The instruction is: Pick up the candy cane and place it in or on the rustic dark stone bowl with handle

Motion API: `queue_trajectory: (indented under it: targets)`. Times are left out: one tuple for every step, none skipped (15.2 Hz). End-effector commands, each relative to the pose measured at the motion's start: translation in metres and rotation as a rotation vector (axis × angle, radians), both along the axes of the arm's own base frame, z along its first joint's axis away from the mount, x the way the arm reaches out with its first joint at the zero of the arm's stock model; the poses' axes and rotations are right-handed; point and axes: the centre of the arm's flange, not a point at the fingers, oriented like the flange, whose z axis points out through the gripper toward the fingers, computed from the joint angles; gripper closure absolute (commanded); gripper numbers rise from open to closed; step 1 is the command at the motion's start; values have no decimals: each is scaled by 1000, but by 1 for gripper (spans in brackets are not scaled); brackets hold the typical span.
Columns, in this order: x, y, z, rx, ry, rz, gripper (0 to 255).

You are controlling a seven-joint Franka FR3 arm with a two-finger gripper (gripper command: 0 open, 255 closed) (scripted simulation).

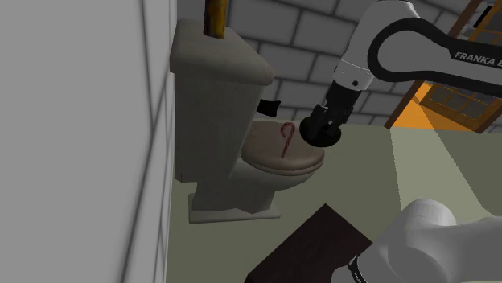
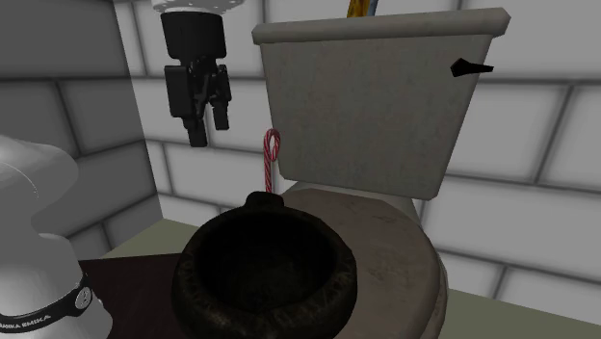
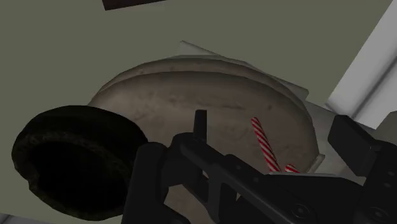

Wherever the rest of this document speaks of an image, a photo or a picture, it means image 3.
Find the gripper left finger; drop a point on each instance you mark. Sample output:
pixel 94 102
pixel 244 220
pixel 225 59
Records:
pixel 217 164

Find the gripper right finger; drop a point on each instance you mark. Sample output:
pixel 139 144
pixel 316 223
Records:
pixel 353 139

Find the red white striped candy cane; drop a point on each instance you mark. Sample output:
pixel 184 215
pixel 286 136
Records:
pixel 262 136

